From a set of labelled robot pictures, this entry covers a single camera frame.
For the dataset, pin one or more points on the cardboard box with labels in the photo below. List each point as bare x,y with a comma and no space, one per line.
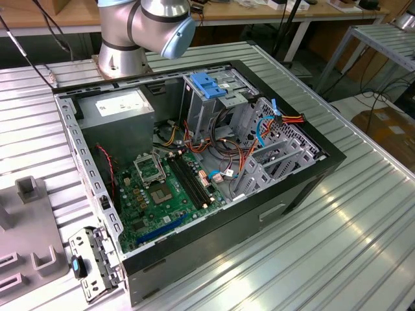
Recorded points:
389,129

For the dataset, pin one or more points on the silver metal cylinder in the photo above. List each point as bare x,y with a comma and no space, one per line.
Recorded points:
406,21

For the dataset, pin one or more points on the wooden desk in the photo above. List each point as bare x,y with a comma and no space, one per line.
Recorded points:
246,13

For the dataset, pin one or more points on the white box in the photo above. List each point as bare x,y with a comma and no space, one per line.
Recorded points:
275,4

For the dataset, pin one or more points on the black PC case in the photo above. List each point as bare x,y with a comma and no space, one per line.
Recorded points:
227,233

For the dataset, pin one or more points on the grey power supply unit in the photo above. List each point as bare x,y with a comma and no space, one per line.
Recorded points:
120,129

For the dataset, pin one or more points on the grey parts rack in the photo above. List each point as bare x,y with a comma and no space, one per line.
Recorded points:
29,226

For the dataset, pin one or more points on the metal slot retention bracket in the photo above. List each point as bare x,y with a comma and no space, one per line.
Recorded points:
81,239

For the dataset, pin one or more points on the CPU socket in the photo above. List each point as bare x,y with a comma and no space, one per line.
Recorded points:
162,194

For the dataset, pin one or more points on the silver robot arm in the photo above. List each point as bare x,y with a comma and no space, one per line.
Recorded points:
116,32

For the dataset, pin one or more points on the metal disk bay cage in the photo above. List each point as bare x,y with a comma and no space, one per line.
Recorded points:
293,137

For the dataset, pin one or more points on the black latch with blue tab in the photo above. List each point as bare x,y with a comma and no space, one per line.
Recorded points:
76,266

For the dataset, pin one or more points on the black case fan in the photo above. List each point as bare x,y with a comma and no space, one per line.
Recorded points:
102,171

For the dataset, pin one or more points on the metal optical drive cage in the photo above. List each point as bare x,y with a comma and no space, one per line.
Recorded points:
201,110

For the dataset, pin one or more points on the green motherboard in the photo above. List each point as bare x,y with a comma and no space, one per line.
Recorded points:
152,222

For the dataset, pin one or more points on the blue expansion slot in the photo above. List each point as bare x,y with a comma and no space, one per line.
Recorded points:
162,228

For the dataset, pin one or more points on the blue plastic drive bracket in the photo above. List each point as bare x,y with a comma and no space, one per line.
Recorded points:
204,84

